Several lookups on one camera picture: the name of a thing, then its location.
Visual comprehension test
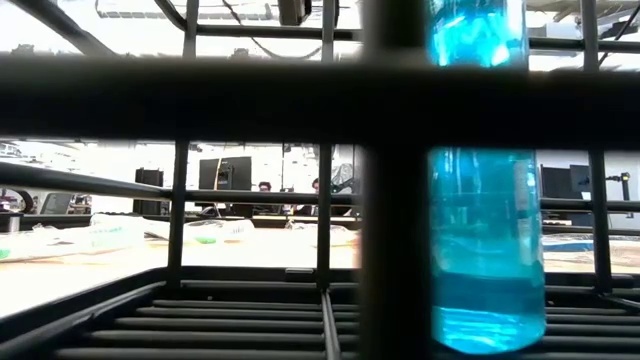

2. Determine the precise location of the mouthwash bottle with green label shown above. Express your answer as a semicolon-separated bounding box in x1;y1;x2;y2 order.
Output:
426;0;547;356

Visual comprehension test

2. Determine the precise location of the green toothbrush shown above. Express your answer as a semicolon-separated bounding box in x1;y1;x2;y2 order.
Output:
0;213;147;265
185;218;226;246

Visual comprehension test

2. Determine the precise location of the gray draped cover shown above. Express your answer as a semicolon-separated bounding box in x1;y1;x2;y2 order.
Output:
332;162;362;195

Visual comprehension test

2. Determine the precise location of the black computer tower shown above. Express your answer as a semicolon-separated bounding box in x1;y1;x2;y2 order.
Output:
133;167;165;216

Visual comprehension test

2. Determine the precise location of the blue toothbrush in clear wrap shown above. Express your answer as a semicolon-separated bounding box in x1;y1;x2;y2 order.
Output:
543;234;640;275

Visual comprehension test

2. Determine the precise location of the black stand with yellow light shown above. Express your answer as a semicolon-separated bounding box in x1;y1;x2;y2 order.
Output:
606;171;632;220

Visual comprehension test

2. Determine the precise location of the black wire rack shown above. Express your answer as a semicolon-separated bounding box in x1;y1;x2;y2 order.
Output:
0;0;640;360

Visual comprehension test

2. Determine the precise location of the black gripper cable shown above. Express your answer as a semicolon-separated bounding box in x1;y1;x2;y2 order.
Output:
219;0;324;60

